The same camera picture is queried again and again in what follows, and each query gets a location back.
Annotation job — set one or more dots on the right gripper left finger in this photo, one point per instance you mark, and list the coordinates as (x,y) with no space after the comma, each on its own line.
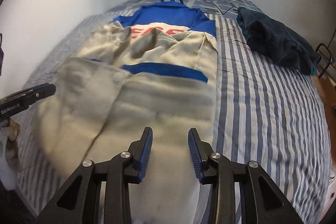
(77,200)

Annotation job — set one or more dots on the beige and blue work coverall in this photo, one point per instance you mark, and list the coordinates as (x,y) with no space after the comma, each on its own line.
(157,69)

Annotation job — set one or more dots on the black metal clothes rack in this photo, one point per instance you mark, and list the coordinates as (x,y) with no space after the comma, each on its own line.
(326,60)

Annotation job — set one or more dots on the blue striped bed quilt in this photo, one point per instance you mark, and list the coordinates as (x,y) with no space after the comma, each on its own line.
(266,113)

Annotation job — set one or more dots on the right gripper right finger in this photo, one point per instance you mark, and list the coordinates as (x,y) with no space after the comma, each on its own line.
(261,199)

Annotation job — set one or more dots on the left hand white glove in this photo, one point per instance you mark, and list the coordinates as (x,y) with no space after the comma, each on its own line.
(9,154)

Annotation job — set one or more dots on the dark teal garment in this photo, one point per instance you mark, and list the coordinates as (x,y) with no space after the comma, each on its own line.
(285,47)

